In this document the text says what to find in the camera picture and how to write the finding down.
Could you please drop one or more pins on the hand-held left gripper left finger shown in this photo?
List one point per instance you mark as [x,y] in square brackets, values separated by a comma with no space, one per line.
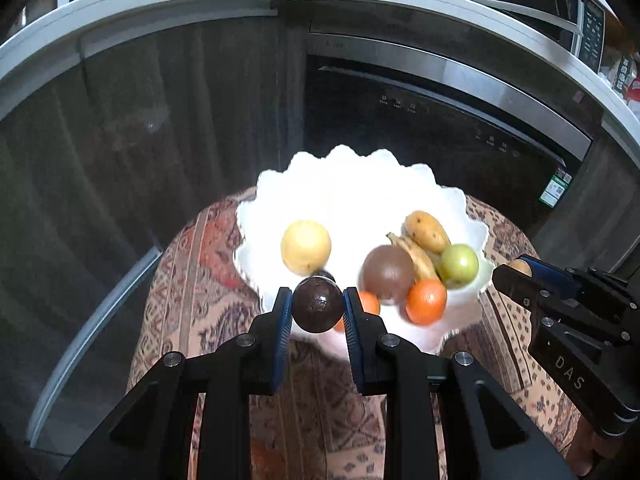
[284,340]

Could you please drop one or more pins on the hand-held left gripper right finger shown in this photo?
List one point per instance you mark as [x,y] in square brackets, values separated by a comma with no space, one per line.
[352,340]

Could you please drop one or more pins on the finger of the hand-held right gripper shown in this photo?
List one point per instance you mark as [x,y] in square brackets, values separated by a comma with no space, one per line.
[515,287]
[552,277]

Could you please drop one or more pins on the small tan fruit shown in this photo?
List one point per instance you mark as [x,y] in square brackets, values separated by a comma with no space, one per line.
[521,267]

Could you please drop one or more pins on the orange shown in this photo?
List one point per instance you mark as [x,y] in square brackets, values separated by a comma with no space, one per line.
[425,302]
[371,304]

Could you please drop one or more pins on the dark purple passion fruit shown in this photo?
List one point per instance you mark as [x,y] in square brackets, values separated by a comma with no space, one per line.
[317,305]

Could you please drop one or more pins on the green round fruit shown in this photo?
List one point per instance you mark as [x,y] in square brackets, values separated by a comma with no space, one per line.
[459,265]

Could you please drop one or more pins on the large yellow lemon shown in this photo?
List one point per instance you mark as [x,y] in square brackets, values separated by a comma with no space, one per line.
[305,247]

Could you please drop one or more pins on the yellow mango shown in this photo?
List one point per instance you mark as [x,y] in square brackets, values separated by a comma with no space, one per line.
[425,232]

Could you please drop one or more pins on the white scalloped bowl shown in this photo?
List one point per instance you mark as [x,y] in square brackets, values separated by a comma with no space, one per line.
[360,195]

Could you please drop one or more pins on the brown kiwi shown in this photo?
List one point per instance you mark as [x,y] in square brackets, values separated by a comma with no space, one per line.
[387,275]

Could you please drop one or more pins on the green white sticker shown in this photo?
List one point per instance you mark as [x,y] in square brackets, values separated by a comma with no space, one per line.
[557,187]

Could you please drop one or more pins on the small yellow banana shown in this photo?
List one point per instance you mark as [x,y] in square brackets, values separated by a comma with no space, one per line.
[420,257]

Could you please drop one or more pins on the patterned woven cloth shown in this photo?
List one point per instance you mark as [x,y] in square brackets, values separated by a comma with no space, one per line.
[200,285]

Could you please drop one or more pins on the black oven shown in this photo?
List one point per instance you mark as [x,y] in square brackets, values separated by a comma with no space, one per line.
[425,125]

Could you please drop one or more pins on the grey cabinet baseboard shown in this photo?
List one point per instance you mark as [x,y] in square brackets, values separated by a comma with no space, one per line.
[75,355]

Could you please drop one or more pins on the printed food packets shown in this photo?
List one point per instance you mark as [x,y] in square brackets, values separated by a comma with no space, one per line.
[625,75]

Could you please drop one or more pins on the grey countertop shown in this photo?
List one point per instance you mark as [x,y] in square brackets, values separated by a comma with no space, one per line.
[150,5]

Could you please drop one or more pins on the dark pot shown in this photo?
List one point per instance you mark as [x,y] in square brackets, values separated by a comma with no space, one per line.
[42,4]

